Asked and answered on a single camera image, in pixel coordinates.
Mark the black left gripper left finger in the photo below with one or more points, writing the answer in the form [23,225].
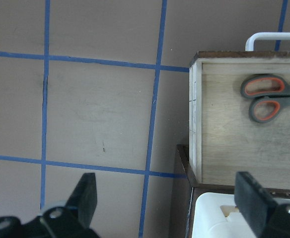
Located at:
[83,199]

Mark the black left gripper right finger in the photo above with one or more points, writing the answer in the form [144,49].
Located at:
[254,202]

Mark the light wooden drawer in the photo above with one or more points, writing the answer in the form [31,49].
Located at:
[224,139]

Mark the grey orange handled scissors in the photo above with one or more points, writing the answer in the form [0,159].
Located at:
[269,93]

